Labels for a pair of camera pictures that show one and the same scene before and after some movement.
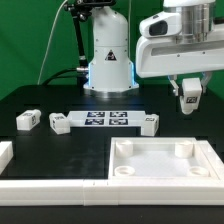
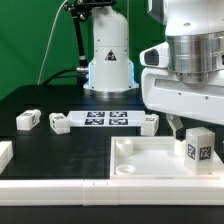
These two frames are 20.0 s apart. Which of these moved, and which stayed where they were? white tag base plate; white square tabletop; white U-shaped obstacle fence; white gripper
Moved: white gripper
Stayed: white tag base plate; white U-shaped obstacle fence; white square tabletop
